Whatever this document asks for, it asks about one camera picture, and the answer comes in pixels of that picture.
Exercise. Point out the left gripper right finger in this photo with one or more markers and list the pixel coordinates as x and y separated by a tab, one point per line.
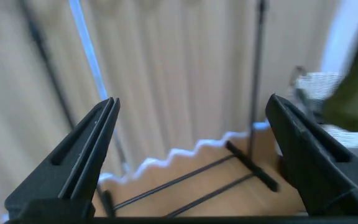
309	155

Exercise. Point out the green printed t-shirt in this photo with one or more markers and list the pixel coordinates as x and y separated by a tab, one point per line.
357	99

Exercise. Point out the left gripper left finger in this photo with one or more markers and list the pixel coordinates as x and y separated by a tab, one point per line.
73	161

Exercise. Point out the white laundry basket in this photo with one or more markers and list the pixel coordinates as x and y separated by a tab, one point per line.
317	85

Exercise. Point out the black clothes rack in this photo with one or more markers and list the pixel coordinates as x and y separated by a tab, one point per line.
256	77

